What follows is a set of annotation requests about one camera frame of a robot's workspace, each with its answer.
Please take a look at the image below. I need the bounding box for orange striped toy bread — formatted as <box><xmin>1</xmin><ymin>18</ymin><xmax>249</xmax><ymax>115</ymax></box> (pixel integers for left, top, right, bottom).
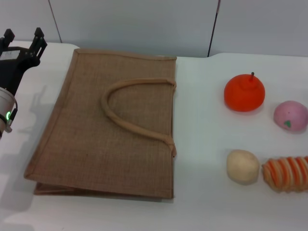
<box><xmin>261</xmin><ymin>155</ymin><xmax>308</xmax><ymax>194</ymax></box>

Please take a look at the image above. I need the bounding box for beige toy potato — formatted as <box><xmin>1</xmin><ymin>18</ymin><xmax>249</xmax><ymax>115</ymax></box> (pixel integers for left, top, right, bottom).
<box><xmin>226</xmin><ymin>149</ymin><xmax>260</xmax><ymax>185</ymax></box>

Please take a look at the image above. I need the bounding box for red-orange toy fruit with stem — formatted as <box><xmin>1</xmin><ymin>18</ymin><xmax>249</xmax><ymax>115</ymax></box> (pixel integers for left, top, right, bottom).
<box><xmin>223</xmin><ymin>71</ymin><xmax>266</xmax><ymax>113</ymax></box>

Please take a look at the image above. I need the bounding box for brown jute handbag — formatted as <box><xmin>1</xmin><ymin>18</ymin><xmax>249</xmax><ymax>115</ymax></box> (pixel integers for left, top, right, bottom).
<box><xmin>23</xmin><ymin>48</ymin><xmax>178</xmax><ymax>200</ymax></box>

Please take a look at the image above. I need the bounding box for dark left arm cable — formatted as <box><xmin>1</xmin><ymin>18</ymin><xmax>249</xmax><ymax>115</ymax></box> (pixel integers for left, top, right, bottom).
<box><xmin>6</xmin><ymin>100</ymin><xmax>19</xmax><ymax>133</ymax></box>

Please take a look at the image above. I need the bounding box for pink toy peach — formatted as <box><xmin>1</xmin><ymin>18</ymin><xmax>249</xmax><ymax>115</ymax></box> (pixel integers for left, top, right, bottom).
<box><xmin>273</xmin><ymin>100</ymin><xmax>308</xmax><ymax>134</ymax></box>

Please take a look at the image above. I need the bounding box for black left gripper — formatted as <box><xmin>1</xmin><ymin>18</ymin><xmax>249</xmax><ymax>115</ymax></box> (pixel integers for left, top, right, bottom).
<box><xmin>0</xmin><ymin>27</ymin><xmax>48</xmax><ymax>96</ymax></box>

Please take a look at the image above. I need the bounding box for thin dark vertical pole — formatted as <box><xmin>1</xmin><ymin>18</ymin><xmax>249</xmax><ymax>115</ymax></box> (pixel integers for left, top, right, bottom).
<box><xmin>207</xmin><ymin>0</ymin><xmax>221</xmax><ymax>58</ymax></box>

